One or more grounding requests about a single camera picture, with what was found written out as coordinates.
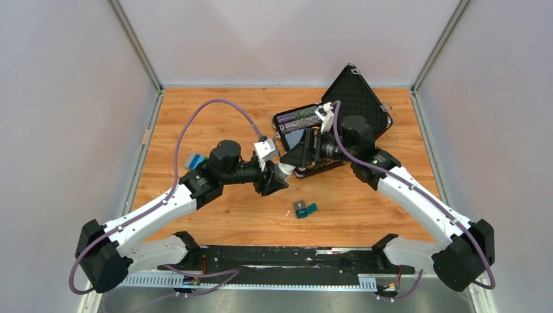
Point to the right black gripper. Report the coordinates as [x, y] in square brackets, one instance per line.
[306, 151]

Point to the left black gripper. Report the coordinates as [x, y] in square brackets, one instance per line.
[272, 183]

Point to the white pill bottle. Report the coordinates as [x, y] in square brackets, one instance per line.
[283, 171]

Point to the teal pill organizer box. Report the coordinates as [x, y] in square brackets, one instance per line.
[302, 210]

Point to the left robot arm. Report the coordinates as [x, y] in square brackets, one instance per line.
[108, 253]

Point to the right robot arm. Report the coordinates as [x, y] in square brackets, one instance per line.
[462, 249]

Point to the blue playing card deck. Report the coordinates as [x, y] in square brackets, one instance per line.
[294, 137]

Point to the black poker chip case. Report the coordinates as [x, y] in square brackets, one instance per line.
[357, 98]

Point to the purple brown chip row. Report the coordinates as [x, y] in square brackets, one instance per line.
[299, 124]

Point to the purple green chip row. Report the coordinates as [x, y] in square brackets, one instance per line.
[296, 115]

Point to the blue green toy block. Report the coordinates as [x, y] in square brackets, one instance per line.
[193, 161]

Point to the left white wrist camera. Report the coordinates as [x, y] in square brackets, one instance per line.
[265, 151]

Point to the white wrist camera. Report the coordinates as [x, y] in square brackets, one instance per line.
[265, 151]
[325, 112]

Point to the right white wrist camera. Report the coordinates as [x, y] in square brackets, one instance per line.
[325, 112]

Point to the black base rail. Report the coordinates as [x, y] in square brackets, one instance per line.
[290, 265]

